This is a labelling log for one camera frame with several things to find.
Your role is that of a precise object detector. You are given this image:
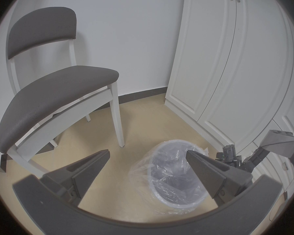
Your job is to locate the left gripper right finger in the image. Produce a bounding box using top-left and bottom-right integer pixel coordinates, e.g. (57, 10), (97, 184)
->
(186, 150), (253, 207)

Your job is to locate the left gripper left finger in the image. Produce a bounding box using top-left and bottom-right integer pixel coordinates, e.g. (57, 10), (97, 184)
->
(40, 149), (111, 207)

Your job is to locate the clear plastic bag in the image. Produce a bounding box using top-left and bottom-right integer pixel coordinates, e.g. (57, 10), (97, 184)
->
(127, 139), (210, 215)

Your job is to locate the pale grey trash bin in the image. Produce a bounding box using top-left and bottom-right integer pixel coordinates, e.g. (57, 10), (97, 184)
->
(148, 141), (208, 209)

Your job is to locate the white chair with grey seat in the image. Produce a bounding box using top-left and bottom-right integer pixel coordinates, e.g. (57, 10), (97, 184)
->
(0, 7), (125, 179)

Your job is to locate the white wardrobe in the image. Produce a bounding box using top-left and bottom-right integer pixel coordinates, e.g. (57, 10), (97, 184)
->
(165, 0), (294, 188)

